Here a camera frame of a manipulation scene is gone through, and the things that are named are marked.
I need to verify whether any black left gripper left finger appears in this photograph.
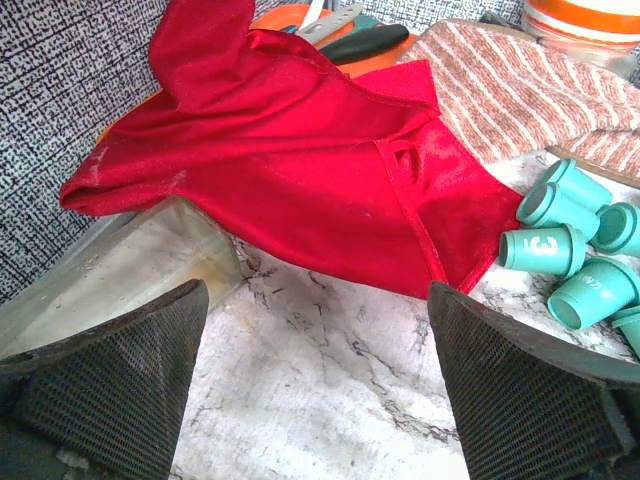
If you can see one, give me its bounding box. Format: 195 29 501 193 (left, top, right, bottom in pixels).
1 280 209 479

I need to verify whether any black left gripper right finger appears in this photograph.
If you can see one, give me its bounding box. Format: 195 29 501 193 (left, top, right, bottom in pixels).
428 282 639 479

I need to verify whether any teal coffee capsule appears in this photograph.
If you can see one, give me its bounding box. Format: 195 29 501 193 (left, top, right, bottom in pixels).
516 182 600 240
612 306 640 357
590 202 640 257
547 256 639 330
537 158 613 212

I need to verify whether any clear glass container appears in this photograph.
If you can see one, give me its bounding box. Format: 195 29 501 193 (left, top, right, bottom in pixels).
1 197 242 357

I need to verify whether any teal capsule numbered three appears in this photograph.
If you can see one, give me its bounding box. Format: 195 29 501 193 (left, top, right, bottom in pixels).
498 224 587 279

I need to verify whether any red satin cloth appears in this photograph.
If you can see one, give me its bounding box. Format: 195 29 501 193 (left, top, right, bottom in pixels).
60 1 521 298

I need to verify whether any striped brown towel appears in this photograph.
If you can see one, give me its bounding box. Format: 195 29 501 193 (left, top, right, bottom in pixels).
398 19 639 185

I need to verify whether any orange striped white bowl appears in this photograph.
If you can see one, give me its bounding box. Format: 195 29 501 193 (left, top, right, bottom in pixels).
522 0 639 53

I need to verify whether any black handled knife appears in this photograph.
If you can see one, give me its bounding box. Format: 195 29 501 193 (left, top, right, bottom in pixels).
319 24 410 65

